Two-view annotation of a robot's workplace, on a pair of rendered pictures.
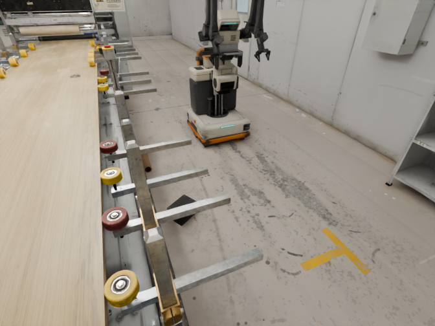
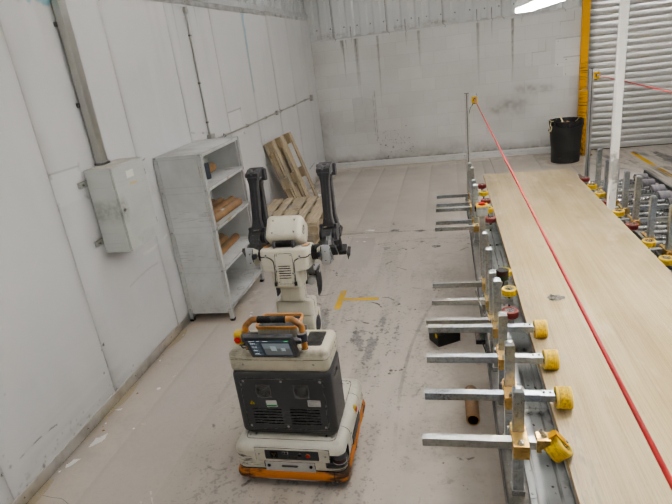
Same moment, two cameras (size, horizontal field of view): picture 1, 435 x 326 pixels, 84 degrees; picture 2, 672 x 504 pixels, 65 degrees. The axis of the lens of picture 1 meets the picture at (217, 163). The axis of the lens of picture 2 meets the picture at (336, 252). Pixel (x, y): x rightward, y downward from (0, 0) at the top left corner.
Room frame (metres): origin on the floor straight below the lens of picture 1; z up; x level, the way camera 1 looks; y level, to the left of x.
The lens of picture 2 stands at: (4.78, 1.79, 2.20)
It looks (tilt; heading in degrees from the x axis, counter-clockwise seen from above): 20 degrees down; 216
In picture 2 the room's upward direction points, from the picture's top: 7 degrees counter-clockwise
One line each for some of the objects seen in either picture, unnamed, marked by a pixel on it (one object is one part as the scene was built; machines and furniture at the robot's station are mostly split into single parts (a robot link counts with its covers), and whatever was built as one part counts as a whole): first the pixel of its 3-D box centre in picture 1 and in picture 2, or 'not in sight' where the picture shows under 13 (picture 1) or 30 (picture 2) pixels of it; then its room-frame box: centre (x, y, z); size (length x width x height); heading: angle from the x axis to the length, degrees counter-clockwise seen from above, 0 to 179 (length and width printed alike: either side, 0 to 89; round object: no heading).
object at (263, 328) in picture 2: (213, 61); (281, 329); (2.95, 0.05, 0.87); 0.23 x 0.15 x 0.11; 112
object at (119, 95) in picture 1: (129, 140); (476, 214); (1.02, 0.42, 0.92); 0.04 x 0.04 x 0.48; 23
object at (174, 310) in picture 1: (167, 295); not in sight; (0.35, 0.14, 0.80); 0.14 x 0.06 x 0.05; 23
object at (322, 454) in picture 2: not in sight; (291, 454); (3.14, 0.15, 0.23); 0.41 x 0.02 x 0.08; 112
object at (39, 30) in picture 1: (65, 29); not in sight; (4.37, 2.41, 1.05); 1.43 x 0.12 x 0.12; 113
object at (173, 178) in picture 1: (162, 181); (462, 221); (0.86, 0.25, 0.80); 0.43 x 0.03 x 0.04; 113
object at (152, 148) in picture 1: (151, 149); (463, 228); (1.09, 0.35, 0.83); 0.43 x 0.03 x 0.04; 113
